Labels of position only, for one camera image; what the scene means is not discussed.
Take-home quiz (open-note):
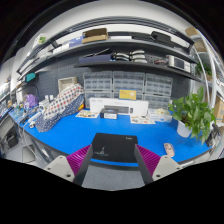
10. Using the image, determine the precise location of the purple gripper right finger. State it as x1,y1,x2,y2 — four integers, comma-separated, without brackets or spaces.
134,144,183,185

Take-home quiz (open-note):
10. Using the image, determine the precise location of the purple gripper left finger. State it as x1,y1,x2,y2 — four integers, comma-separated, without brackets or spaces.
45,144,94,186

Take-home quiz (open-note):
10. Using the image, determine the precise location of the black mouse pad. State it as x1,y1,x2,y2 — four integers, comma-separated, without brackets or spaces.
92,133,138,163

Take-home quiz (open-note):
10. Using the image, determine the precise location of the small black white box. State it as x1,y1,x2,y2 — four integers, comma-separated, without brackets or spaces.
100,109,118,119

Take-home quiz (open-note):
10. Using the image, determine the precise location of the long white keyboard box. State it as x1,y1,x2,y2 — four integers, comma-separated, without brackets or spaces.
89,98,149,116

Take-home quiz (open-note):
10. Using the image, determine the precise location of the patterned fabric bag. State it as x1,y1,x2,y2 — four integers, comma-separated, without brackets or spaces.
35,83,84,132

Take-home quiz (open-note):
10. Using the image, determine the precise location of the green potted plant white pot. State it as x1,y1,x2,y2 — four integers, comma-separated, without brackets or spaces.
168,86,216,143

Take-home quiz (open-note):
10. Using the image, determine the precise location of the yellow card box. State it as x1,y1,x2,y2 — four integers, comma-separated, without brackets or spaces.
119,89,136,100

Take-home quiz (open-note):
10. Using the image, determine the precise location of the right grey drawer organizer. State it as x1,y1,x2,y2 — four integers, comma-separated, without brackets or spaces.
145,73,173,96

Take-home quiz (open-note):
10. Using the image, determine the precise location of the grey drawer organizer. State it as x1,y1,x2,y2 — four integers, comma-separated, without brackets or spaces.
113,71,145,92
83,71,112,91
145,73,173,96

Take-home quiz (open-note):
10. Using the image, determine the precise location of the purple bag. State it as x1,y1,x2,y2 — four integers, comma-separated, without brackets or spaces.
24,94,38,109

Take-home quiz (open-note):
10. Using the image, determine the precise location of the white framed box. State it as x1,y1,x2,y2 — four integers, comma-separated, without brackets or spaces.
58,76,77,91

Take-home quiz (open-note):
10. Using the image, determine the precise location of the left grey drawer organizer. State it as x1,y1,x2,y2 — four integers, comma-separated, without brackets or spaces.
83,71,112,91

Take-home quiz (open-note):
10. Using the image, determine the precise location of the middle grey drawer organizer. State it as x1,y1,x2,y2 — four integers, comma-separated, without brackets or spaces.
113,71,145,92

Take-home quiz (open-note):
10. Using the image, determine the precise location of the dark blue flat box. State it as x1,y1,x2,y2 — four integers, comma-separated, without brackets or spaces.
79,54,111,64

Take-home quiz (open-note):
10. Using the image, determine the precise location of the white electronic device on shelf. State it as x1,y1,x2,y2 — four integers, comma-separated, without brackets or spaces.
167,55,190,72

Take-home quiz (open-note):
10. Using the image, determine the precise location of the black case top shelf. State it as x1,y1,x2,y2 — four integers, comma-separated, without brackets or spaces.
151,31,171,43

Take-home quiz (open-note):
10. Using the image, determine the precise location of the cardboard box on shelf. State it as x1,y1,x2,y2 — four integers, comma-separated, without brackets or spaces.
82,28,108,44

